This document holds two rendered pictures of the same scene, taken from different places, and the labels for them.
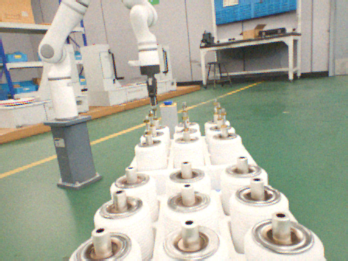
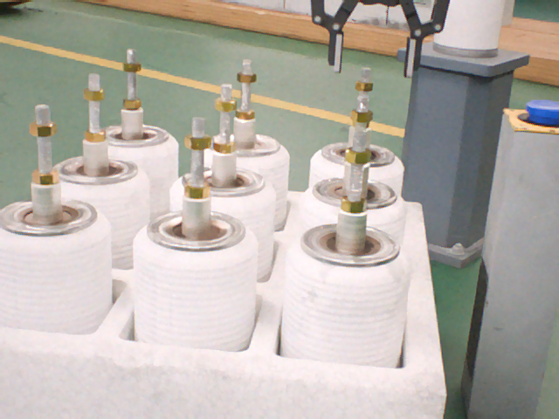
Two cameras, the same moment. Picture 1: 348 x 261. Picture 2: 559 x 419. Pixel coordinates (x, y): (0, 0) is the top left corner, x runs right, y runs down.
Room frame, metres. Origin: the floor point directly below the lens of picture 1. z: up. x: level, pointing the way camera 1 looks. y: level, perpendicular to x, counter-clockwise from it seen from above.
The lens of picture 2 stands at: (1.07, -0.74, 0.50)
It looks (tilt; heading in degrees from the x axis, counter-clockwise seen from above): 21 degrees down; 92
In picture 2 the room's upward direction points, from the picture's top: 3 degrees clockwise
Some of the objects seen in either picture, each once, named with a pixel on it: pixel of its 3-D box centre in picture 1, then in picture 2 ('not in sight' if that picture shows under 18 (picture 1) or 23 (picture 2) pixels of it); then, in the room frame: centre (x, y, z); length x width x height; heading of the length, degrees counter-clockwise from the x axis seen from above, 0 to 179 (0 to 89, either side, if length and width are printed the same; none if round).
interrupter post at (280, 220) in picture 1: (280, 227); not in sight; (0.34, -0.12, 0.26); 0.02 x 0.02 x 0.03
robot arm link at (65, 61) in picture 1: (56, 61); not in sight; (1.28, 0.46, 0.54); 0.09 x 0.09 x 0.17; 83
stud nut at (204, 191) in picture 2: not in sight; (196, 189); (0.99, -0.16, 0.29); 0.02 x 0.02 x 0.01; 36
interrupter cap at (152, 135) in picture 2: (149, 144); (132, 136); (0.88, 0.08, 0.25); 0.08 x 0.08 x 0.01
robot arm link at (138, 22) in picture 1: (144, 29); not in sight; (1.12, 0.07, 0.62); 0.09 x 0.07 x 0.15; 145
